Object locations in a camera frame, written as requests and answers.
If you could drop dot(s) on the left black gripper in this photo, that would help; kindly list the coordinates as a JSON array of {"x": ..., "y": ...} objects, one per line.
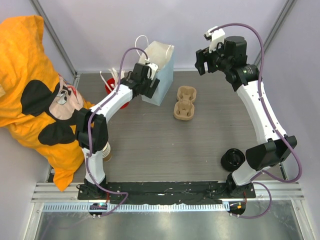
[{"x": 150, "y": 91}]

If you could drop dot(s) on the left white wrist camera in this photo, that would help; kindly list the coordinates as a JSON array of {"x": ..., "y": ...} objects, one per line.
[{"x": 152, "y": 69}]

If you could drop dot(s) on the white slotted cable duct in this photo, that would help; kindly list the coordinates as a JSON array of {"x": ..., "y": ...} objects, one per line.
[{"x": 96, "y": 207}]

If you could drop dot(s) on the orange cartoon cloth bag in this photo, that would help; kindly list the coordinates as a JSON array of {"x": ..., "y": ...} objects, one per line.
[{"x": 37, "y": 105}]

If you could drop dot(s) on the light blue paper bag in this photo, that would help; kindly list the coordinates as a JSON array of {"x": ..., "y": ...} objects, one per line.
[{"x": 162, "y": 55}]

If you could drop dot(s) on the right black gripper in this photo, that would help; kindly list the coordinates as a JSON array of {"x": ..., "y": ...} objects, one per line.
[{"x": 206, "y": 56}]

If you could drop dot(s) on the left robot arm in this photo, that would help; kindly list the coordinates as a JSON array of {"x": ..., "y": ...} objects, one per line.
[{"x": 92, "y": 130}]

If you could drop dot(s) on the black lid stack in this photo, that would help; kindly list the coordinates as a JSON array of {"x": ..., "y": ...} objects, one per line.
[{"x": 232, "y": 159}]

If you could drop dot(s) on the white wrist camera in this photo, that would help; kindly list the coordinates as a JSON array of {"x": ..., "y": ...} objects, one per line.
[
  {"x": 215, "y": 36},
  {"x": 152, "y": 69}
]

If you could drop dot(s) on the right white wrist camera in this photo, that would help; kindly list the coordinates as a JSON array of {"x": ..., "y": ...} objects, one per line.
[{"x": 215, "y": 36}]

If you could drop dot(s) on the paper cup stack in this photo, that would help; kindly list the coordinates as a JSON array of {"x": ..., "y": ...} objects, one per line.
[{"x": 106, "y": 152}]

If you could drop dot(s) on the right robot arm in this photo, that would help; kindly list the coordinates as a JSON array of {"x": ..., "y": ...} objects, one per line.
[{"x": 229, "y": 55}]

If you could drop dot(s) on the brown cup carrier stack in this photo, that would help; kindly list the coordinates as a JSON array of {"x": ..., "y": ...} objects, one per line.
[{"x": 184, "y": 108}]

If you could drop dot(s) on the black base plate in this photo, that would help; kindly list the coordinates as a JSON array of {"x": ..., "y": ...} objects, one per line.
[{"x": 165, "y": 193}]

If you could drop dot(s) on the red cup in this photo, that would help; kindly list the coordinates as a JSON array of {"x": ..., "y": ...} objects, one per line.
[{"x": 109, "y": 87}]

